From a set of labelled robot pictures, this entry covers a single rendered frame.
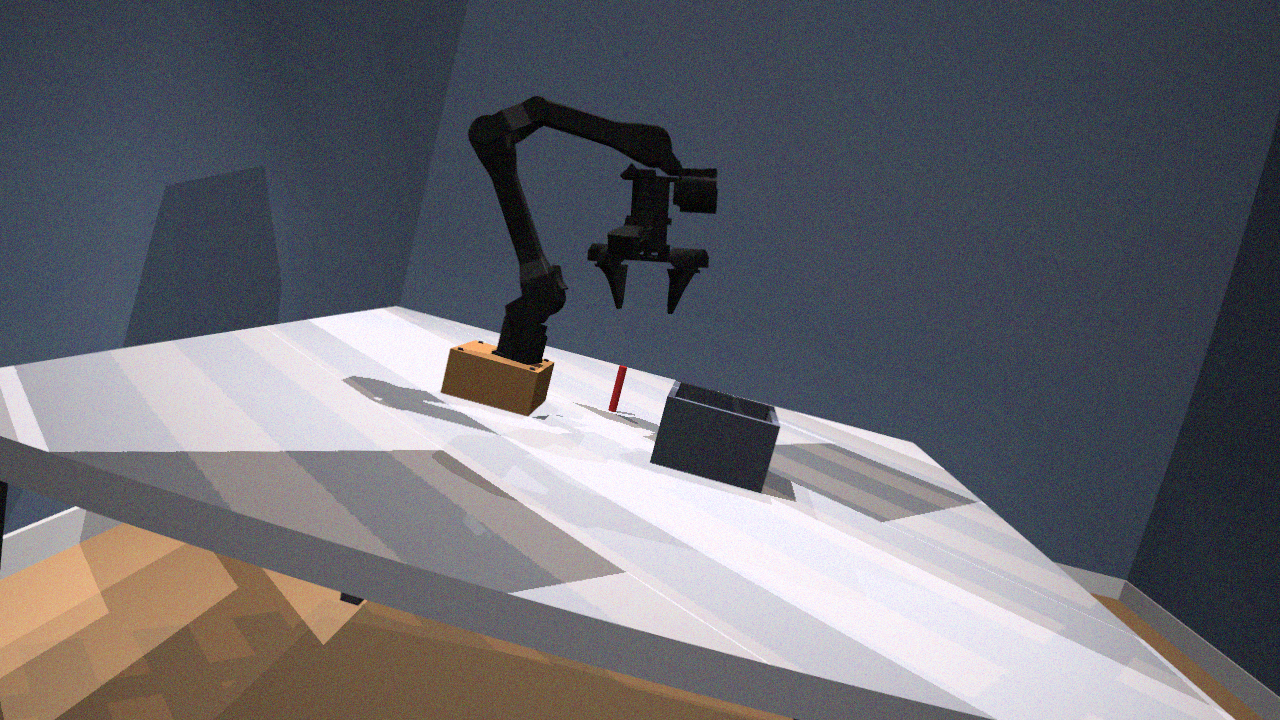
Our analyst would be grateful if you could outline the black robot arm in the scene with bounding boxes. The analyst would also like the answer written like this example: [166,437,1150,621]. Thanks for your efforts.
[468,95,718,365]

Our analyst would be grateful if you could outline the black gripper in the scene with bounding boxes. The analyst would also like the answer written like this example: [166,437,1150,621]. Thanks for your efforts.
[588,209,709,314]

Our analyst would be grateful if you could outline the dark red peg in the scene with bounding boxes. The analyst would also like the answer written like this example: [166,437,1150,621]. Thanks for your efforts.
[608,366,627,413]

